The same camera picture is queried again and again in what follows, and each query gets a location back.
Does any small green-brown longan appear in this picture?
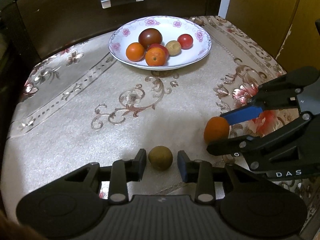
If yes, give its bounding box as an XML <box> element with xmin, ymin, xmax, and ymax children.
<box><xmin>148</xmin><ymin>146</ymin><xmax>173</xmax><ymax>171</ymax></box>

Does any orange mandarin back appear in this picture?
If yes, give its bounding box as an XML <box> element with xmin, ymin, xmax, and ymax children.
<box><xmin>203</xmin><ymin>116</ymin><xmax>229</xmax><ymax>145</ymax></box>

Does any small red tomato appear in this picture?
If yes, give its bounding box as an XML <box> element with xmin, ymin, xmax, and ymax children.
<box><xmin>147</xmin><ymin>43</ymin><xmax>169</xmax><ymax>60</ymax></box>
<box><xmin>177</xmin><ymin>34</ymin><xmax>193</xmax><ymax>49</ymax></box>

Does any tan round fruit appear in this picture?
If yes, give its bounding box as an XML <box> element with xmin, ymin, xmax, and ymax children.
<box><xmin>165</xmin><ymin>40</ymin><xmax>182</xmax><ymax>56</ymax></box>

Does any small orange mandarin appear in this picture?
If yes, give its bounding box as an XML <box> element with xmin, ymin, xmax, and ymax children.
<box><xmin>145</xmin><ymin>47</ymin><xmax>166</xmax><ymax>66</ymax></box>

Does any large dark red tomato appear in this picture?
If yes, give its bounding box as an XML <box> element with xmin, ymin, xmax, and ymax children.
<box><xmin>138</xmin><ymin>28</ymin><xmax>163</xmax><ymax>49</ymax></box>

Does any brown wooden cabinet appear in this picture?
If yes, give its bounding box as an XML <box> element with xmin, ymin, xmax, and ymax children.
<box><xmin>226</xmin><ymin>0</ymin><xmax>319</xmax><ymax>72</ymax></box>

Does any white floral plate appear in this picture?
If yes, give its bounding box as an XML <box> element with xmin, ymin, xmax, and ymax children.
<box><xmin>108</xmin><ymin>16</ymin><xmax>212</xmax><ymax>70</ymax></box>

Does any dark wooden drawer cabinet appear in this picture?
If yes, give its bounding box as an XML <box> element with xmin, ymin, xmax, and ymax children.
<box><xmin>1</xmin><ymin>0</ymin><xmax>221</xmax><ymax>59</ymax></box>

